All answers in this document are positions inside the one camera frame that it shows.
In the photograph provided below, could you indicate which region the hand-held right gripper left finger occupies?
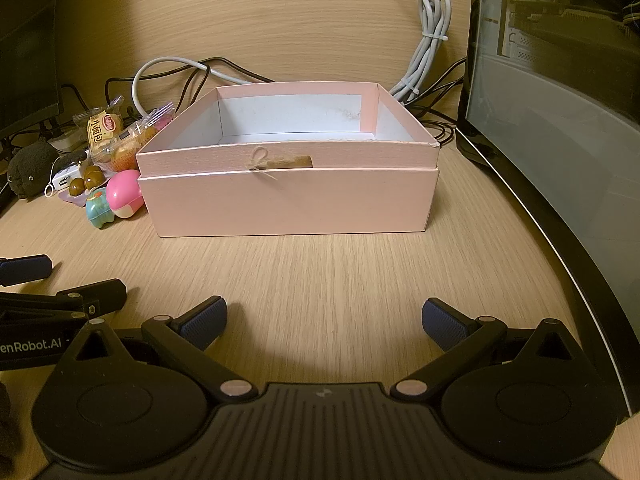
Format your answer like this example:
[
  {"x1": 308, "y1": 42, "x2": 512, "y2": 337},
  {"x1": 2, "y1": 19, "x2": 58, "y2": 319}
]
[{"x1": 62, "y1": 296, "x2": 257, "y2": 403}]

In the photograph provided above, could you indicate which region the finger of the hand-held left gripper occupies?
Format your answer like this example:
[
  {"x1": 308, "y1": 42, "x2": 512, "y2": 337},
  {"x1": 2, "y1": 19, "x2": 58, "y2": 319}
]
[
  {"x1": 0, "y1": 255, "x2": 54, "y2": 287},
  {"x1": 0, "y1": 279, "x2": 127, "y2": 322}
]

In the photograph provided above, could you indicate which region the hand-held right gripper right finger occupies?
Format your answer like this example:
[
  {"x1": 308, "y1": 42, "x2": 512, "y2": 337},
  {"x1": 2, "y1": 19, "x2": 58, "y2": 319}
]
[{"x1": 391, "y1": 298, "x2": 585, "y2": 403}]

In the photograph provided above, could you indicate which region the small white adapter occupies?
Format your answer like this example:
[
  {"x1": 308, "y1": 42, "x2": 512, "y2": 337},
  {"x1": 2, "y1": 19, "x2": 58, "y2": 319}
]
[{"x1": 45, "y1": 161, "x2": 87, "y2": 197}]

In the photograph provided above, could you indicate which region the black plush toy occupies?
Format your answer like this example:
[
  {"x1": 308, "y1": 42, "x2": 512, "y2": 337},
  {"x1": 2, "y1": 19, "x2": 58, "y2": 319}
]
[{"x1": 6, "y1": 141, "x2": 61, "y2": 202}]

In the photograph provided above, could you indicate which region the pink cardboard box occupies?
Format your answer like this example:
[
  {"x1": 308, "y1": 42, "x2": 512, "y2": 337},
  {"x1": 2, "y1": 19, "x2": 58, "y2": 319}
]
[{"x1": 136, "y1": 81, "x2": 441, "y2": 237}]

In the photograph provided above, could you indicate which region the small teal toy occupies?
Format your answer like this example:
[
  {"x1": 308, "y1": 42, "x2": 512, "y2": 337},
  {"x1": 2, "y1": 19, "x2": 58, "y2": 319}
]
[{"x1": 85, "y1": 191, "x2": 117, "y2": 230}]

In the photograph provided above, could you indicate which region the pink white capsule toy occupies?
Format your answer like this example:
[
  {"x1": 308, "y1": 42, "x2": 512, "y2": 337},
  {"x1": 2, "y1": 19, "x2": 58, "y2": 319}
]
[{"x1": 106, "y1": 169, "x2": 147, "y2": 220}]

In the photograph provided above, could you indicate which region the round orange snack packet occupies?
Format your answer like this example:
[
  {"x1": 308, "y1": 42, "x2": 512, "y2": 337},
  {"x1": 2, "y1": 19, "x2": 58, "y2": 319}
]
[{"x1": 107, "y1": 131, "x2": 147, "y2": 172}]

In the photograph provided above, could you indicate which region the black computer monitor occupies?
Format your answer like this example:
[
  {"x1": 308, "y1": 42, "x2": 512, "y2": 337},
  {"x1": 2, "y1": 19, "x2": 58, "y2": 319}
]
[{"x1": 0, "y1": 0, "x2": 63, "y2": 156}]

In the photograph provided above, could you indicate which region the black glass computer case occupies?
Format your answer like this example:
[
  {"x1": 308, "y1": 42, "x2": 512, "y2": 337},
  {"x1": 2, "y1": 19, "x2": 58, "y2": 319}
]
[{"x1": 456, "y1": 0, "x2": 640, "y2": 426}]

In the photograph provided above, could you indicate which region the black cable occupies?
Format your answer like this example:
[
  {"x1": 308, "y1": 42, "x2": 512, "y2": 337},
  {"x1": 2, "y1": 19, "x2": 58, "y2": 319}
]
[
  {"x1": 395, "y1": 57, "x2": 469, "y2": 145},
  {"x1": 104, "y1": 56, "x2": 273, "y2": 111}
]

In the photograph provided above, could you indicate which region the white bundled cable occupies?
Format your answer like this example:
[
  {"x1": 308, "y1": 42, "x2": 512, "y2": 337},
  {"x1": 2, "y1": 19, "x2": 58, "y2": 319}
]
[{"x1": 131, "y1": 0, "x2": 453, "y2": 118}]

